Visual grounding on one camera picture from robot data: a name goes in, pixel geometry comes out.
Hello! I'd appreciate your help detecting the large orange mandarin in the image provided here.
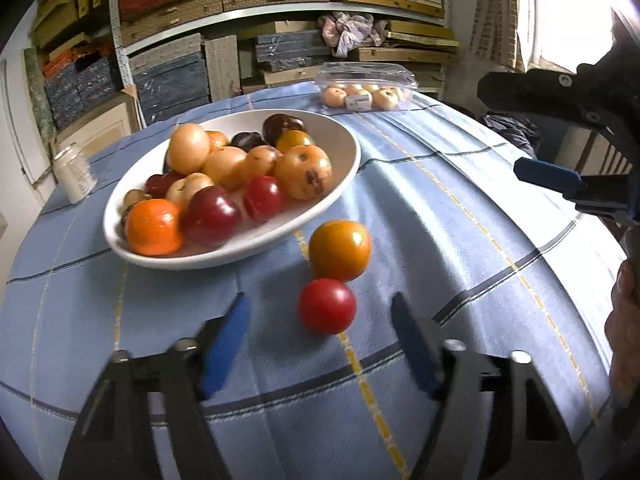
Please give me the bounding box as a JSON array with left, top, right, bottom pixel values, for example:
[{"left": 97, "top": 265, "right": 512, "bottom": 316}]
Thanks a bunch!
[{"left": 125, "top": 198, "right": 184, "bottom": 257}]

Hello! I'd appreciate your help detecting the dark red plum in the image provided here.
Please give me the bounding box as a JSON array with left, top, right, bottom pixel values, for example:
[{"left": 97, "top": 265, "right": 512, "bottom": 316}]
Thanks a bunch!
[{"left": 182, "top": 185, "right": 242, "bottom": 247}]

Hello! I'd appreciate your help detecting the small orange fruit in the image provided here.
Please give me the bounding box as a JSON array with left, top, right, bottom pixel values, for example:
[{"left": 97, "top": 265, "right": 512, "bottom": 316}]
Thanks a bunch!
[{"left": 308, "top": 220, "right": 372, "bottom": 282}]

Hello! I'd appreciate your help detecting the pale yellow apple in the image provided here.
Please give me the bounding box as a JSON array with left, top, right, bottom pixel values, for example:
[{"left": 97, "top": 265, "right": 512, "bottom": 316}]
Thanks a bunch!
[{"left": 165, "top": 172, "right": 215, "bottom": 211}]

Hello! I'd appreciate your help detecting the yellow-orange round fruit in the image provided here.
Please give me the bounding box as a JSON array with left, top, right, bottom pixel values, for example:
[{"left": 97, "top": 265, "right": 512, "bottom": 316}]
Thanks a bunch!
[{"left": 202, "top": 146, "right": 247, "bottom": 191}]

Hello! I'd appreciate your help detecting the pale yellow round fruit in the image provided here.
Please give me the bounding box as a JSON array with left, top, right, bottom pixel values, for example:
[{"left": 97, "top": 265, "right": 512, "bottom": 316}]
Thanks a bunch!
[{"left": 167, "top": 124, "right": 210, "bottom": 176}]

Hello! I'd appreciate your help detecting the dark maroon doughnut fruit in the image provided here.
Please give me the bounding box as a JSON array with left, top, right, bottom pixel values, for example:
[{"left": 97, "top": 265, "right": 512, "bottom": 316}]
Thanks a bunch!
[{"left": 262, "top": 114, "right": 307, "bottom": 146}]

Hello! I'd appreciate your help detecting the small red tomato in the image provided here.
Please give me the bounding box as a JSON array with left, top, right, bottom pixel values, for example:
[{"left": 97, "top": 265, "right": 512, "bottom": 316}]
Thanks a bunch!
[{"left": 144, "top": 171, "right": 183, "bottom": 198}]

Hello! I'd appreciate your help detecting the yellow-orange spotted fruit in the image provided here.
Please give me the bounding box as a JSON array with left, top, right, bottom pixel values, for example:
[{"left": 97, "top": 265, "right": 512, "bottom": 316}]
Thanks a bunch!
[{"left": 273, "top": 145, "right": 332, "bottom": 200}]

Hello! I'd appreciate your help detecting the dark brown wrinkled fruit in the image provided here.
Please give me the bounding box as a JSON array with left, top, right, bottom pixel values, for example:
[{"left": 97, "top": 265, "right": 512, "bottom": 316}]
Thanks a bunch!
[{"left": 229, "top": 131, "right": 266, "bottom": 153}]

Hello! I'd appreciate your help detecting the person right hand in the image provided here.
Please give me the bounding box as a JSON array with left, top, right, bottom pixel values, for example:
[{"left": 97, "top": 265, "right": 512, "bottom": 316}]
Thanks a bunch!
[{"left": 604, "top": 260, "right": 640, "bottom": 400}]

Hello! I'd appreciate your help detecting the blue checked tablecloth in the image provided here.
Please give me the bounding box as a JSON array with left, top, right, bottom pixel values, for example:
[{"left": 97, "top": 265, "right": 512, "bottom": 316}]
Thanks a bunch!
[{"left": 1, "top": 101, "right": 623, "bottom": 479}]

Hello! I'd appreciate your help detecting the small brown round fruit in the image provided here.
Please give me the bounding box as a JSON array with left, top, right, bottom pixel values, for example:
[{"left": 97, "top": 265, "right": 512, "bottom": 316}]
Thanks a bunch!
[{"left": 122, "top": 188, "right": 151, "bottom": 209}]

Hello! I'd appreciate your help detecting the clear plastic fruit punnet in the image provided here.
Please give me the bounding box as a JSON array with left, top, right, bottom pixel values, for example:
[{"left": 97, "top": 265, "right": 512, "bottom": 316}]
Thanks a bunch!
[{"left": 314, "top": 62, "right": 419, "bottom": 112}]

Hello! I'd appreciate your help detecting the pink plastic bag on shelf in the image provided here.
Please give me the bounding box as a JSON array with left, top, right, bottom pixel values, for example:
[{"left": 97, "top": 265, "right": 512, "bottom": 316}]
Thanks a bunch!
[{"left": 317, "top": 11, "right": 387, "bottom": 58}]

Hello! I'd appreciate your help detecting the white oval bowl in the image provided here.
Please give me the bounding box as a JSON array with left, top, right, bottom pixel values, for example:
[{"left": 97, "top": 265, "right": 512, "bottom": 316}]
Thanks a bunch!
[{"left": 102, "top": 107, "right": 362, "bottom": 271}]

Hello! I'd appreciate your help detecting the white metal shelf unit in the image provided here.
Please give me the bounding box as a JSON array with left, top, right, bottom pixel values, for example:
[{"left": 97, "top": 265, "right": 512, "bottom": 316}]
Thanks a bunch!
[{"left": 108, "top": 0, "right": 459, "bottom": 125}]

